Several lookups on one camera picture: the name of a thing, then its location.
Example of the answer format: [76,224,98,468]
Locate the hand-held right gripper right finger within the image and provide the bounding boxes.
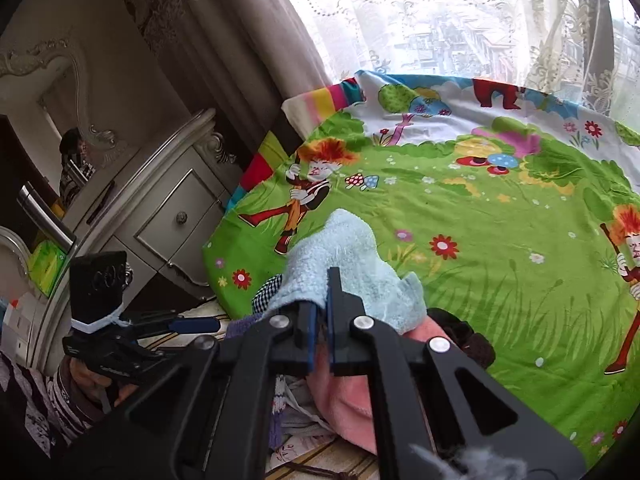
[327,267,587,480]

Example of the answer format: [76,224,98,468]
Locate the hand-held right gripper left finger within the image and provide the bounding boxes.
[60,302,321,480]

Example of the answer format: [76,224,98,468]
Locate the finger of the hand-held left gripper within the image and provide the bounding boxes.
[107,342,176,367]
[127,310,221,336]

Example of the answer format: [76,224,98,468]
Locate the black white checkered cloth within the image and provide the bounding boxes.
[251,275,283,313]

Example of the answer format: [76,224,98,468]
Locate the pink fleece cloth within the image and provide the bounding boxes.
[305,317,451,456]

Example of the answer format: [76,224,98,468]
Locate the light blue towel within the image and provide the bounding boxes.
[274,208,428,333]

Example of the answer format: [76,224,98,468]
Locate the dark furry cloth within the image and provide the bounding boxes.
[427,307,496,368]

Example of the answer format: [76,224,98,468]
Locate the person's left forearm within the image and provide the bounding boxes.
[0,350,108,466]

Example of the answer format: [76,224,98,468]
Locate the person's left hand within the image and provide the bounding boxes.
[67,357,136,413]

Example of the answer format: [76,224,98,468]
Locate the green box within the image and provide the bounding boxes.
[27,240,68,296]

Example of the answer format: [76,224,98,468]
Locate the white boxes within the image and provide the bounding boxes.
[0,287,43,356]

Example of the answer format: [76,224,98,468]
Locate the white carved dresser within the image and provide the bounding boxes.
[35,107,241,376]

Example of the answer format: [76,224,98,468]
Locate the grey fluffy cloth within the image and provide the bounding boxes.
[410,442,531,480]

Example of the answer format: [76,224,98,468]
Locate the green cartoon printed bedsheet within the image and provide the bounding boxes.
[202,70,640,466]

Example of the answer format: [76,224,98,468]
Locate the plain brown curtain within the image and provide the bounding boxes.
[112,0,346,161]

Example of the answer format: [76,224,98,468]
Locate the white lace curtain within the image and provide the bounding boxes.
[270,0,640,116]

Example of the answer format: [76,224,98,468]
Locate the carved frame mirror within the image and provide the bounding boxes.
[0,40,121,211]

